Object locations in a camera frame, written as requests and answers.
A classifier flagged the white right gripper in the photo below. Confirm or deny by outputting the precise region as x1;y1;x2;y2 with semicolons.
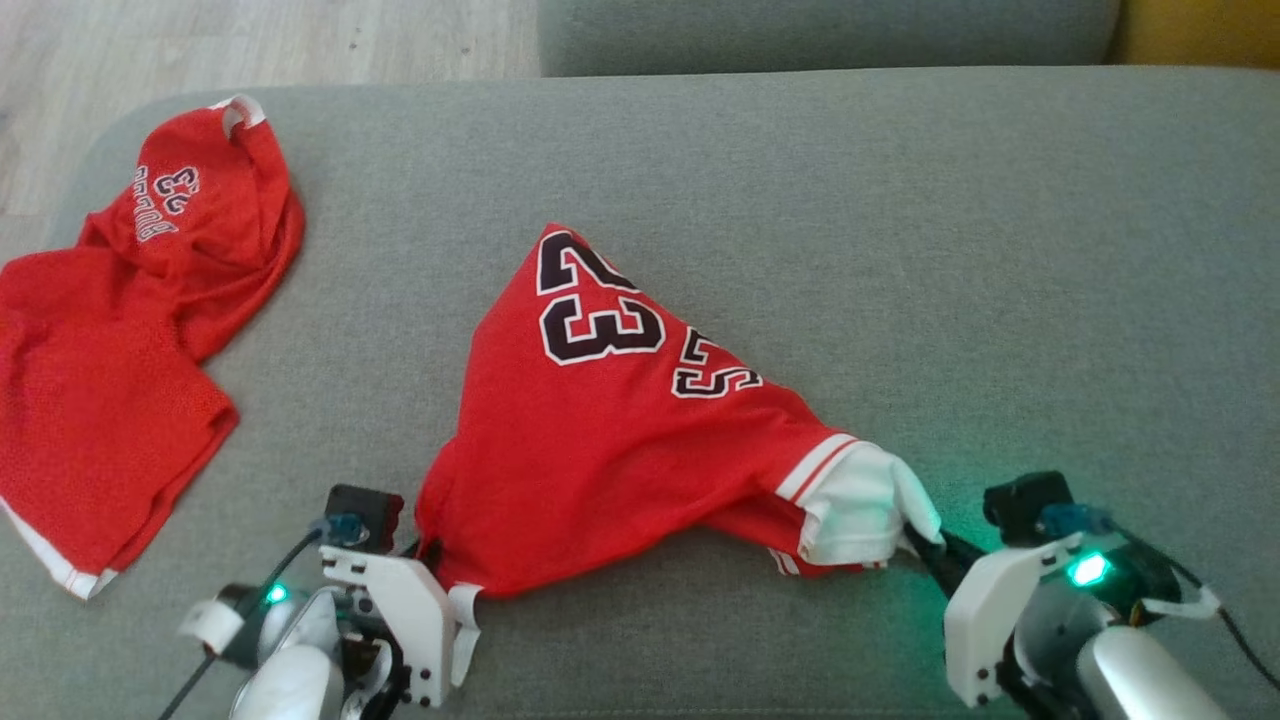
905;528;1087;707

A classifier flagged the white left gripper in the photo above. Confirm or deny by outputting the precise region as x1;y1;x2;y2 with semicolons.
320;546;457;717

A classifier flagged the red Bulls basketball jersey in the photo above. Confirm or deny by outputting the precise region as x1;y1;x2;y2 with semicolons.
0;95;306;601

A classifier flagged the grey fabric sofa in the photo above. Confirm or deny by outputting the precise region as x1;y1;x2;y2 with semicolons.
0;0;1280;720

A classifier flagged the yellow fabric sofa section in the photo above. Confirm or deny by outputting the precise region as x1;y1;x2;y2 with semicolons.
1108;0;1280;69

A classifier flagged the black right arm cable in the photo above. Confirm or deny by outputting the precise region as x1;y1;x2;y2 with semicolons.
1105;515;1280;693

